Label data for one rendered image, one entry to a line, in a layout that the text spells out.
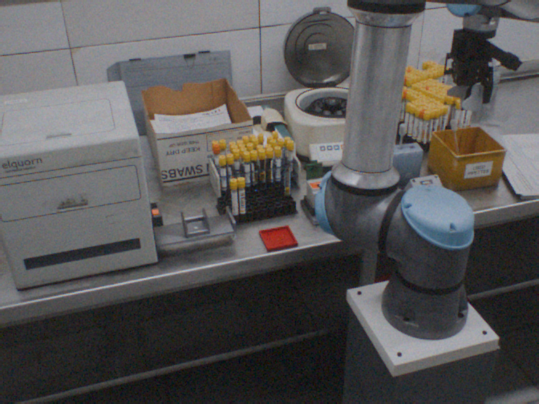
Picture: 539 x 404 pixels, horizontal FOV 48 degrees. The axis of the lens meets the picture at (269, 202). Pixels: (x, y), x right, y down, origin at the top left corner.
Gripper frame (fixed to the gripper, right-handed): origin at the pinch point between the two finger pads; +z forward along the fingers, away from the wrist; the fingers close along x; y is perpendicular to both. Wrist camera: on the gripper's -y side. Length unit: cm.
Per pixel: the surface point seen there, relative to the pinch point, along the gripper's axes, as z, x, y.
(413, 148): 7.7, 0.5, 14.3
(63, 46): -9, -46, 94
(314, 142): 11.4, -15.2, 33.9
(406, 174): 13.8, 1.8, 16.0
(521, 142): 16.2, -9.9, -22.8
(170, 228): 14, 10, 73
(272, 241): 17, 15, 52
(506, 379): 105, -2, -33
